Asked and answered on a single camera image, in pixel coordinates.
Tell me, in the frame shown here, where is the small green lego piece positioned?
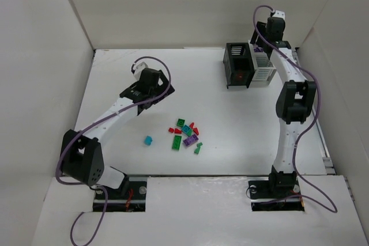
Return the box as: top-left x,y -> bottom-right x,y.
194,142 -> 203,154

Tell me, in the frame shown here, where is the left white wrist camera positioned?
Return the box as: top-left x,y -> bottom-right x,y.
131,62 -> 148,81

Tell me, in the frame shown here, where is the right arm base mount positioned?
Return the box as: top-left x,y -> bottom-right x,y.
246,180 -> 305,211

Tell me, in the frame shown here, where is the square green lego piece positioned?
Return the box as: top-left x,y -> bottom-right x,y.
176,118 -> 185,128

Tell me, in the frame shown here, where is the white slatted container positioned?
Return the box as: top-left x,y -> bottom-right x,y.
248,42 -> 276,88

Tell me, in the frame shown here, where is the small cyan lego block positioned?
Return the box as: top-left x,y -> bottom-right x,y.
144,136 -> 153,146

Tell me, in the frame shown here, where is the long green lego plate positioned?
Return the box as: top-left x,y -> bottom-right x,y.
171,135 -> 182,150

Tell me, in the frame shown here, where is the purple lego plate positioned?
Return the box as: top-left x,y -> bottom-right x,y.
183,134 -> 198,147

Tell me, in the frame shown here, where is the black slatted container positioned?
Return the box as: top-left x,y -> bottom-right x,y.
223,43 -> 255,88

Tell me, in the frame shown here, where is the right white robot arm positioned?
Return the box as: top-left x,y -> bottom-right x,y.
248,14 -> 317,200

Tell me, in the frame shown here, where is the purple paw print lego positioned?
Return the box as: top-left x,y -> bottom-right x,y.
253,45 -> 263,53

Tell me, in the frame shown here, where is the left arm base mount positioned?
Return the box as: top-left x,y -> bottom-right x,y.
106,178 -> 147,213

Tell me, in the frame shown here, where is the teal square lego piece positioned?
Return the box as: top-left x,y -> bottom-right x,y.
182,125 -> 193,137

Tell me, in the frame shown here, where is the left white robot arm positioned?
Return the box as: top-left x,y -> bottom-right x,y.
55,67 -> 174,190

